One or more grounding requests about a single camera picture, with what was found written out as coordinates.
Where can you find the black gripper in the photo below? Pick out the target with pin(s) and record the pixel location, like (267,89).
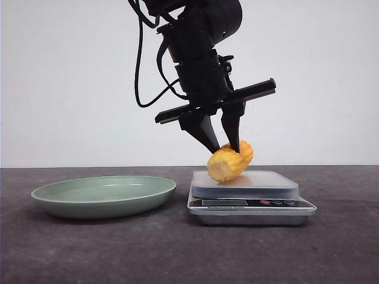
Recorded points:
(207,84)

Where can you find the yellow corn cob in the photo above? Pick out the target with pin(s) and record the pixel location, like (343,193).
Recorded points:
(226,164)

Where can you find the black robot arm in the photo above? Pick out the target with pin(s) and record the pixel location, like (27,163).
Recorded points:
(192,31)

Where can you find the silver digital kitchen scale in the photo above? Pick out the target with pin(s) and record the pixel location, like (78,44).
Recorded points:
(256,197)

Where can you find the green round plate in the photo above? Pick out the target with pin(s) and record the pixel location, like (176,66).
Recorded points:
(103,197)

